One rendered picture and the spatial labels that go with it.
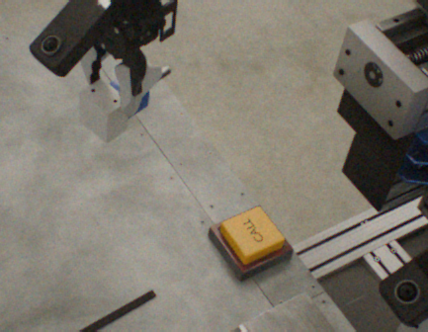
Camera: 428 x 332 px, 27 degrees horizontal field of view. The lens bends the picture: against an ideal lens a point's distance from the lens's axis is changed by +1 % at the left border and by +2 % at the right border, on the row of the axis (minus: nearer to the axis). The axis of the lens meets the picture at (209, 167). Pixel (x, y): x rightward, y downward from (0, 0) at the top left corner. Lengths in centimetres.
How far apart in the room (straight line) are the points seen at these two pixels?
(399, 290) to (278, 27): 192
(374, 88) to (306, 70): 140
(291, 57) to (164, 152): 139
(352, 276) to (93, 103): 95
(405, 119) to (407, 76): 6
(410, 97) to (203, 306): 36
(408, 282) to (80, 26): 42
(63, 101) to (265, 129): 115
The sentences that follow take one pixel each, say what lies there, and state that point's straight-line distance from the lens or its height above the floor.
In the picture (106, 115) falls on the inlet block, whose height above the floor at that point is 96.
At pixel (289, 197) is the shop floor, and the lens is 223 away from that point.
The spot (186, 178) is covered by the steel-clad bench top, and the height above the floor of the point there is 80.
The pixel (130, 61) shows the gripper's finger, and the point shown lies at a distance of 99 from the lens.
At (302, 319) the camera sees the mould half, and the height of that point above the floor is 89.
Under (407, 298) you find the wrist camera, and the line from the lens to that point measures 80.
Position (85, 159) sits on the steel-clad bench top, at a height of 80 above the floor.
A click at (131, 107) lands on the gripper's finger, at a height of 97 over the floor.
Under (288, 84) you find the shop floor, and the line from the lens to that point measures 250.
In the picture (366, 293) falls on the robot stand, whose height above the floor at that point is 21.
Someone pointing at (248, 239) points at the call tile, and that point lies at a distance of 110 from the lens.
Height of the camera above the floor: 173
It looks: 50 degrees down
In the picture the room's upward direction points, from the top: 10 degrees clockwise
